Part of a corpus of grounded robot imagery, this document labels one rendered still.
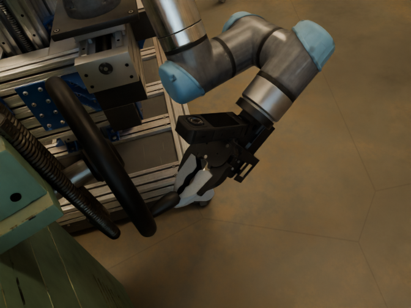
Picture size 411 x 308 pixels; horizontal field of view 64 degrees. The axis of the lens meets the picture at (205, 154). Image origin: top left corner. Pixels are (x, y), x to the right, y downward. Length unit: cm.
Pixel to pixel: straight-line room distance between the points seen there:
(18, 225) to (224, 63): 37
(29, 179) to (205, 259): 95
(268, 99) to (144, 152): 92
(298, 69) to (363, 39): 174
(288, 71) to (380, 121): 125
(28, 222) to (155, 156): 92
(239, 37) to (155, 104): 103
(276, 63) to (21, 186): 39
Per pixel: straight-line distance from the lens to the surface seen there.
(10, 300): 48
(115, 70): 88
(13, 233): 48
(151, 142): 140
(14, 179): 44
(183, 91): 52
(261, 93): 52
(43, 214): 46
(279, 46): 55
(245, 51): 57
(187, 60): 53
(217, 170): 52
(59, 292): 64
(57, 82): 49
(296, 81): 53
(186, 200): 54
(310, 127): 166
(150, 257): 136
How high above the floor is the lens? 119
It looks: 50 degrees down
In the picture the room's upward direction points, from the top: 13 degrees counter-clockwise
